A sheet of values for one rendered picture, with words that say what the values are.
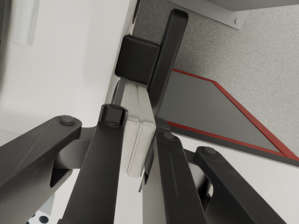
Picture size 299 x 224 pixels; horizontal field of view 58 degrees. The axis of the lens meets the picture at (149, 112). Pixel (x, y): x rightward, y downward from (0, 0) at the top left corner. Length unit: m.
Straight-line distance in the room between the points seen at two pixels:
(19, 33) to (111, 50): 0.12
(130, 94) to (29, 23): 0.13
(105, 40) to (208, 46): 0.97
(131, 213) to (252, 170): 0.18
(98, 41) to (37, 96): 0.13
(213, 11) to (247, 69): 0.27
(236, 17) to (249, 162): 0.79
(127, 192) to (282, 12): 0.96
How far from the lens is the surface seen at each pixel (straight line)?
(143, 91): 0.17
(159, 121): 0.15
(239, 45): 1.14
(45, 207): 0.40
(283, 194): 0.44
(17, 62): 0.28
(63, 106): 0.27
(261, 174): 0.41
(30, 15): 0.26
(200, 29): 1.10
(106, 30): 0.16
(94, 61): 0.16
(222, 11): 1.10
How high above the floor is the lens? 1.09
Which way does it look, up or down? 71 degrees down
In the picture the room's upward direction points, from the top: 179 degrees counter-clockwise
